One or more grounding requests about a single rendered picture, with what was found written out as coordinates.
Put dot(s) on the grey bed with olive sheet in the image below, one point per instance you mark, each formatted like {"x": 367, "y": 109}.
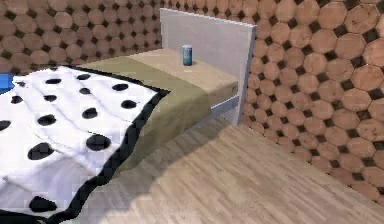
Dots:
{"x": 196, "y": 83}

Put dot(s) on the blue can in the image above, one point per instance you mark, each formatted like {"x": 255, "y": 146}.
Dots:
{"x": 187, "y": 55}

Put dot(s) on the white blanket with black spots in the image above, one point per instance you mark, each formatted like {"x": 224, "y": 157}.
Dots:
{"x": 66, "y": 126}

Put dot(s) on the blue cloth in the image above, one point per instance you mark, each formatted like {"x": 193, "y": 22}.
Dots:
{"x": 4, "y": 82}

